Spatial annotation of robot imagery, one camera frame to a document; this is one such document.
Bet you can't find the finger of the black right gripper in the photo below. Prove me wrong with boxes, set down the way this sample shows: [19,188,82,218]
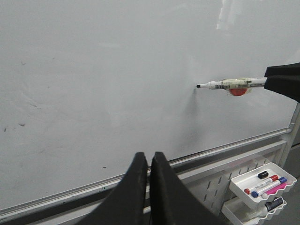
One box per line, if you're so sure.
[264,75,300,103]
[264,62,300,77]

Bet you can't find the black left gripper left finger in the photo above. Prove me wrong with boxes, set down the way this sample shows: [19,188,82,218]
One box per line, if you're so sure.
[79,152,148,225]

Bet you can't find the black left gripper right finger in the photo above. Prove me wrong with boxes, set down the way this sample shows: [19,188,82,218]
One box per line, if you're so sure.
[150,152,224,225]

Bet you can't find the red magnet taped to marker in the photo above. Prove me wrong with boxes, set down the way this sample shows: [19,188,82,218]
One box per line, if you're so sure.
[229,88,248,97]

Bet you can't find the black tip whiteboard marker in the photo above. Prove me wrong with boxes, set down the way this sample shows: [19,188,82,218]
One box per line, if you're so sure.
[196,78,267,90]

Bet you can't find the red capped whiteboard marker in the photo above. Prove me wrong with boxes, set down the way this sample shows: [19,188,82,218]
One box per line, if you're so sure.
[244,175,278,195]

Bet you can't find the blue capped whiteboard marker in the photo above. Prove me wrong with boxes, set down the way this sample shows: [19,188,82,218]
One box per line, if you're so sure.
[251,177,287,198]

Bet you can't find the white lower plastic tray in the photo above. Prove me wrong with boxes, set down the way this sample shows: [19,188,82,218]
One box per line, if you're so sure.
[221,197,287,225]

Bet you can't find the white plastic tray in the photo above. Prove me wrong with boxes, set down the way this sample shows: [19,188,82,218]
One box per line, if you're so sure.
[221,197,287,225]
[229,163,297,209]

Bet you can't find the white upper plastic tray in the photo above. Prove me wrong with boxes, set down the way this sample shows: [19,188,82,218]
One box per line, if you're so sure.
[229,163,297,209]

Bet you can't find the black marker cap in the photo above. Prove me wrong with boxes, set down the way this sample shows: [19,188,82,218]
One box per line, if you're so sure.
[257,171,269,180]

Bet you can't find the pink marker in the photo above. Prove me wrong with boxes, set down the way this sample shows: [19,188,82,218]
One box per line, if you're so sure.
[262,183,287,199]

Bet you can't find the white whiteboard with aluminium frame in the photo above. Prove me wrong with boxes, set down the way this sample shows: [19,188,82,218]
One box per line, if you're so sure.
[0,0,300,210]

